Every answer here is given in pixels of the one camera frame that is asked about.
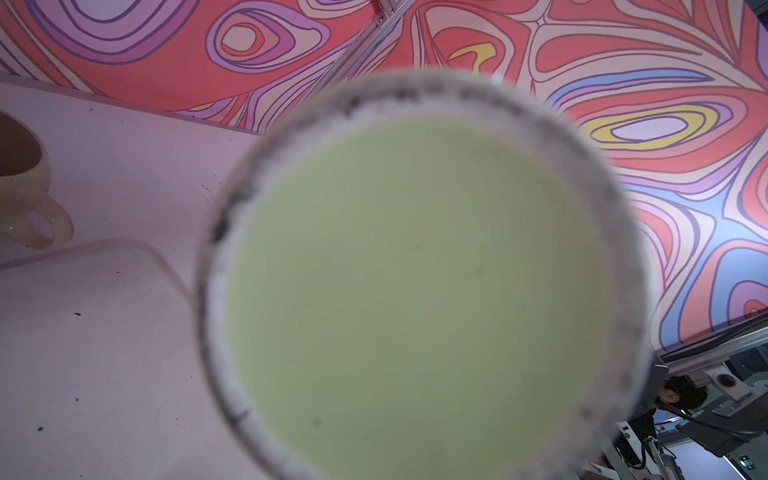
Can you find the light green mug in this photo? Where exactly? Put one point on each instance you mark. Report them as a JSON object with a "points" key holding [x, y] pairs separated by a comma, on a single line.
{"points": [[423, 275]]}

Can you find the cream speckled round mug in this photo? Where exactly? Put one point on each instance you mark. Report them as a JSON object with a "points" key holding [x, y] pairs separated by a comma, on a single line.
{"points": [[29, 215]]}

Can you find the beige plastic tray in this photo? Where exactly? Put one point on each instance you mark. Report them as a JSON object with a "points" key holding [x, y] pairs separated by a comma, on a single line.
{"points": [[100, 377]]}

